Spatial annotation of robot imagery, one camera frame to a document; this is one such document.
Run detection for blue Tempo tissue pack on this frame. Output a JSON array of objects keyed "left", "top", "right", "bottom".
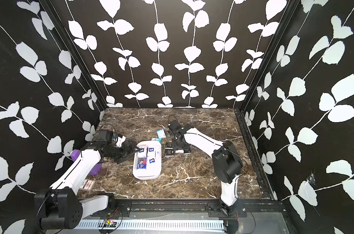
[{"left": 138, "top": 145, "right": 148, "bottom": 159}]

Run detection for cartoon blue red tissue pack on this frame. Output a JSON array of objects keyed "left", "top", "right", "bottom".
[{"left": 137, "top": 158, "right": 147, "bottom": 170}]

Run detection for pink Tempo tissue pack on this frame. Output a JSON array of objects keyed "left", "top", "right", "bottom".
[{"left": 147, "top": 147, "right": 155, "bottom": 158}]

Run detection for white pink tissue pack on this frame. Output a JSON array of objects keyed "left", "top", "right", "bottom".
[{"left": 154, "top": 147, "right": 161, "bottom": 160}]

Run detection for white blue tissue pack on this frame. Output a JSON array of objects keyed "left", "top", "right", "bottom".
[{"left": 147, "top": 158, "right": 158, "bottom": 170}]

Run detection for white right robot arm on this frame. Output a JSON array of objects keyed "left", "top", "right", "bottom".
[{"left": 168, "top": 120, "right": 243, "bottom": 209}]

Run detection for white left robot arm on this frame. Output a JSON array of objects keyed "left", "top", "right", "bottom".
[{"left": 34, "top": 140, "right": 140, "bottom": 234}]

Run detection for white storage box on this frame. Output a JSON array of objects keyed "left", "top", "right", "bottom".
[{"left": 133, "top": 140, "right": 162, "bottom": 180}]

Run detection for playing card box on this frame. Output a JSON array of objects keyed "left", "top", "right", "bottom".
[{"left": 79, "top": 179, "right": 96, "bottom": 191}]

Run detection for black tissue pack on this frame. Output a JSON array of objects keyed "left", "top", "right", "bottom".
[
  {"left": 164, "top": 149, "right": 175, "bottom": 158},
  {"left": 165, "top": 142, "right": 173, "bottom": 149}
]

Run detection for light blue tissue pack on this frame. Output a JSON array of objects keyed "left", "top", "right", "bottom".
[{"left": 156, "top": 129, "right": 166, "bottom": 139}]

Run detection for purple plastic scoop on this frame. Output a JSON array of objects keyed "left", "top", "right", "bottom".
[{"left": 71, "top": 149, "right": 102, "bottom": 176}]

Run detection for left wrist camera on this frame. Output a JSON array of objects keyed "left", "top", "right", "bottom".
[{"left": 96, "top": 130, "right": 113, "bottom": 144}]

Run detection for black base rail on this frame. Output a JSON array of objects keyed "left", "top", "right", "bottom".
[{"left": 89, "top": 199, "right": 286, "bottom": 219}]

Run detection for white ribbed cable duct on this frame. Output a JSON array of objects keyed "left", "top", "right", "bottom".
[{"left": 75, "top": 219, "right": 226, "bottom": 232}]

